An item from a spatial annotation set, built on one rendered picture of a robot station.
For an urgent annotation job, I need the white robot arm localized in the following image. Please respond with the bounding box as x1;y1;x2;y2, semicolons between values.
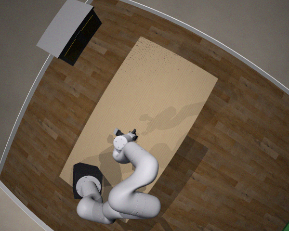
76;128;161;224

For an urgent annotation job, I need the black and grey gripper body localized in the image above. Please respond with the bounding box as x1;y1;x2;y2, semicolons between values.
128;132;136;141

